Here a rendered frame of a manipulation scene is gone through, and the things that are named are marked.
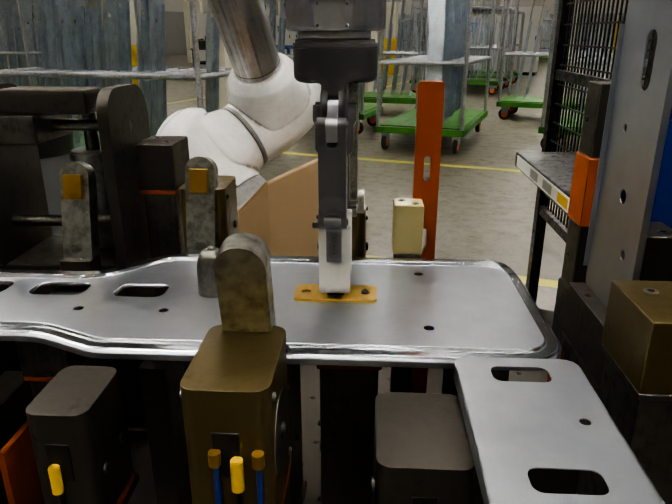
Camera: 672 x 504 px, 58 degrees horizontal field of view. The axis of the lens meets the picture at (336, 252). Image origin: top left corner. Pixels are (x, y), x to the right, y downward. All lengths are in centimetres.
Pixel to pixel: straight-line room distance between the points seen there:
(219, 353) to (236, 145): 91
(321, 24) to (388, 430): 32
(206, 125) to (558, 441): 103
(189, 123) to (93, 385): 87
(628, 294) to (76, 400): 43
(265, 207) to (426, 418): 71
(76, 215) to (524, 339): 54
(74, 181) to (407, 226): 40
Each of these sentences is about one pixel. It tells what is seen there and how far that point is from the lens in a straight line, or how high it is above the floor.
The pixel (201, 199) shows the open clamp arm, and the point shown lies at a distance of 76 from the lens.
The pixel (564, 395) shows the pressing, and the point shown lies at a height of 100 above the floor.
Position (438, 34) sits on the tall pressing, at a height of 124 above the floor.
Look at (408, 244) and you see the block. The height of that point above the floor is 102.
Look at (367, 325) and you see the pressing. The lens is 56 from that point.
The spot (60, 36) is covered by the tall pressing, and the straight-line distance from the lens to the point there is 571.
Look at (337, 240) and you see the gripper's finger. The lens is 55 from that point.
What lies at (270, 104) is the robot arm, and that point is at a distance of 130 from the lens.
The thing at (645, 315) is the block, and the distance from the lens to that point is 49.
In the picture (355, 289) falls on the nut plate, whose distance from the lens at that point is 62.
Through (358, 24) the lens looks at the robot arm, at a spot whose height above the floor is 126.
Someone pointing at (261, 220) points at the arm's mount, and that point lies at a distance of 113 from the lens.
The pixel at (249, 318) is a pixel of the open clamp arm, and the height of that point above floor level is 106.
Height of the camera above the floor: 125
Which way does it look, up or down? 20 degrees down
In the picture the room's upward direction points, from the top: straight up
